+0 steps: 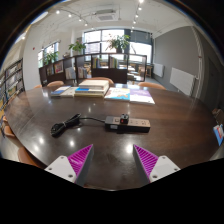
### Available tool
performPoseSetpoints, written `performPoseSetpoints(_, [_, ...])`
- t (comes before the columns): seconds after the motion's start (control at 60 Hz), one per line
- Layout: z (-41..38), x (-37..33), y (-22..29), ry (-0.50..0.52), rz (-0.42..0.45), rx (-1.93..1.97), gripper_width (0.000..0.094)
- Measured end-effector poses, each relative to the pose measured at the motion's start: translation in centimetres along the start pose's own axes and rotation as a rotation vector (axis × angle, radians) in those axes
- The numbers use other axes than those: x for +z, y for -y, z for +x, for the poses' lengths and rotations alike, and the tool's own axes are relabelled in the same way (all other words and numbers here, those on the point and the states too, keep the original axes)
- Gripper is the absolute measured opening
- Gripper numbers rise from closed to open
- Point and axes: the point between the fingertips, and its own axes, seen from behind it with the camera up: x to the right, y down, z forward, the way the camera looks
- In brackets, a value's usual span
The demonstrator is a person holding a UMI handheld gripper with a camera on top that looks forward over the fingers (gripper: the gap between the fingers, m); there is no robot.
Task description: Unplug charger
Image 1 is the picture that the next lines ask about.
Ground small potted plant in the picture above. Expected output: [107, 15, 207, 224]
[43, 51, 60, 66]

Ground dark grey door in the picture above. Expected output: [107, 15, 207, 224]
[203, 56, 221, 111]

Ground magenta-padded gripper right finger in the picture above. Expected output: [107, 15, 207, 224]
[132, 143, 181, 185]

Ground large end window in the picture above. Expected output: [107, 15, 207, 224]
[83, 28, 153, 64]

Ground medium potted plant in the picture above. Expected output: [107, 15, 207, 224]
[68, 40, 87, 55]

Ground ceiling spot lights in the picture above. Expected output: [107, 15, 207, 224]
[53, 0, 146, 33]

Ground side window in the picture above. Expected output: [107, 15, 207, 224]
[37, 41, 61, 69]

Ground black power strip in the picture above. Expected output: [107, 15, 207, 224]
[104, 115, 152, 134]

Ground ceiling air conditioner unit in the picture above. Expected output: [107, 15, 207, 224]
[92, 8, 118, 23]

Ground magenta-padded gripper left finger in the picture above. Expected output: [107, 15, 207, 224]
[44, 143, 95, 187]

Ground wall bookshelf unit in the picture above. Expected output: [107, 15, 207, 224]
[0, 58, 25, 111]

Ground thin white book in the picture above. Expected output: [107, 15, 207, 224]
[59, 87, 79, 98]

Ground dark blue book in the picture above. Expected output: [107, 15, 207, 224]
[50, 85, 72, 98]

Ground white wall pipe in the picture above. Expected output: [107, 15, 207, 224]
[191, 25, 204, 98]

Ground blue and white book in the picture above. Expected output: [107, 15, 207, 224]
[73, 87, 109, 98]

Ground dark divider shelf unit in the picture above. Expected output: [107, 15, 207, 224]
[38, 52, 148, 87]

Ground large white wall radiator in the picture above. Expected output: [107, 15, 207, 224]
[169, 67, 197, 97]

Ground thick cream book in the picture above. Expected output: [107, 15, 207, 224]
[78, 79, 110, 90]

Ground teal illustrated cover book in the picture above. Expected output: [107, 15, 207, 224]
[103, 87, 131, 102]

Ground large bushy potted plant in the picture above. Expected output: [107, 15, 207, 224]
[107, 33, 132, 54]

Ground blue picture book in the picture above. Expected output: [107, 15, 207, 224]
[213, 123, 224, 147]

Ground small white wall radiator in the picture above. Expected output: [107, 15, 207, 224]
[152, 62, 165, 79]

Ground purple cover book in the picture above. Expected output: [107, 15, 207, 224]
[128, 87, 156, 106]

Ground black bundled power cable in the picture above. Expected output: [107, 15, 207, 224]
[49, 113, 107, 138]

